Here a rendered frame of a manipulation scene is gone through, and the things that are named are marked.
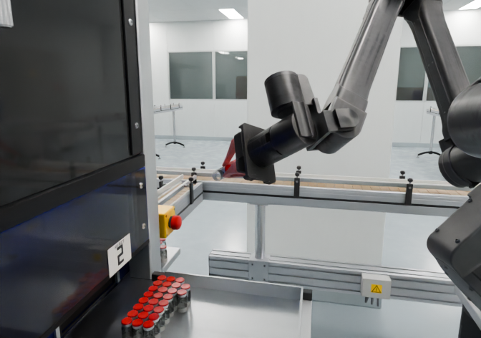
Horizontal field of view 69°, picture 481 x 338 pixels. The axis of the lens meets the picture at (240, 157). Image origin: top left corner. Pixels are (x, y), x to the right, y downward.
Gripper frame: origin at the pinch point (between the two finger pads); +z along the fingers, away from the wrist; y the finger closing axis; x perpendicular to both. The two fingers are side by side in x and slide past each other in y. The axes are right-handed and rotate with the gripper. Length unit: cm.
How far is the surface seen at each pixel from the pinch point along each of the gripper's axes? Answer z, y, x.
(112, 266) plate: 24.4, -14.5, 12.1
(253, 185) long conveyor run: 61, 26, -64
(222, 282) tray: 23.0, -18.2, -14.4
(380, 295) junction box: 40, -24, -112
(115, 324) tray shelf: 30.7, -25.2, 8.3
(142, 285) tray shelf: 38.7, -16.9, -1.0
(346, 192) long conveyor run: 32, 17, -90
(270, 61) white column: 62, 107, -88
